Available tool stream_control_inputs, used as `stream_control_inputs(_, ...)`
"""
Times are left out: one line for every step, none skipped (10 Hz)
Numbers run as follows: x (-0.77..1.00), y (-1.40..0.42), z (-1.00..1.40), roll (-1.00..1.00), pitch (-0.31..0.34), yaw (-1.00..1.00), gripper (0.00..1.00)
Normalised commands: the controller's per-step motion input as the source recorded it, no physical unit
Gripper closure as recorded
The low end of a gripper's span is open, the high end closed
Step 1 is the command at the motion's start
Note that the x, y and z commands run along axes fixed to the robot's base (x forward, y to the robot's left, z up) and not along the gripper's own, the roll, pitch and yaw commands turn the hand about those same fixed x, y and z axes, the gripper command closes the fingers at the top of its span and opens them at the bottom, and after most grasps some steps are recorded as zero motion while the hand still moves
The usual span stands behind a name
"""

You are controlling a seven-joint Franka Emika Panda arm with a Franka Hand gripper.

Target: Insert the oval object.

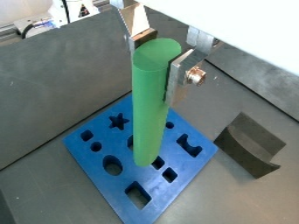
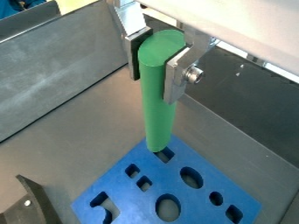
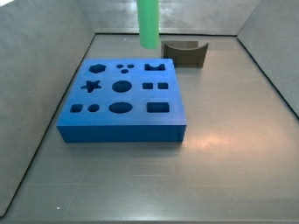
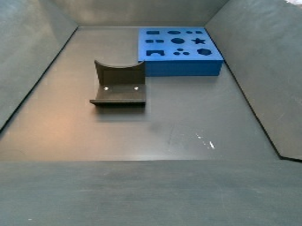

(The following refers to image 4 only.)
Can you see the black curved holder stand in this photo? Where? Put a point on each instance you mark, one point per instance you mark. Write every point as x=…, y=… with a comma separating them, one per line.
x=121, y=84

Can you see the blue shape sorter block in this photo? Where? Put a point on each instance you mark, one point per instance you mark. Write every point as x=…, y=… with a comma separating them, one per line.
x=177, y=51

